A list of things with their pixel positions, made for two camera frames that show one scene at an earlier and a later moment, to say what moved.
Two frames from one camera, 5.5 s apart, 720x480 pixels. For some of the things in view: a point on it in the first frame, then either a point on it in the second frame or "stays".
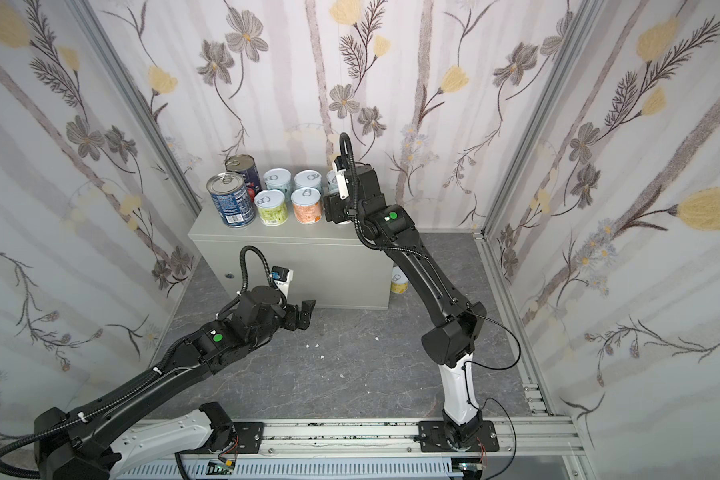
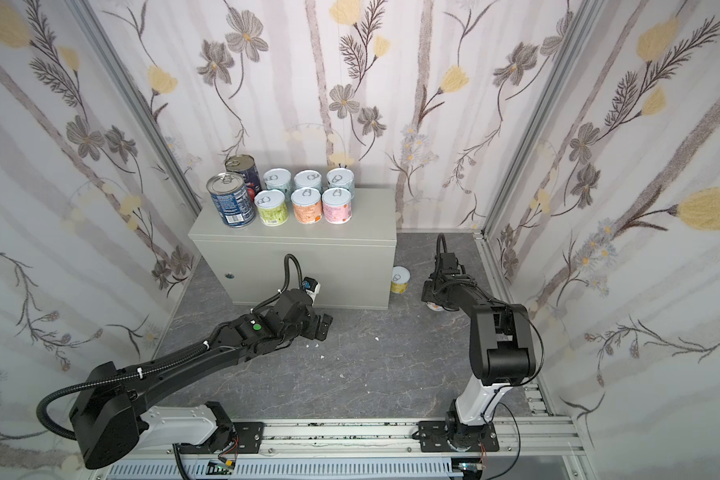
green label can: (271, 206) stays
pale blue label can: (308, 178) stays
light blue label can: (278, 179) stays
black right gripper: (339, 207) → (438, 288)
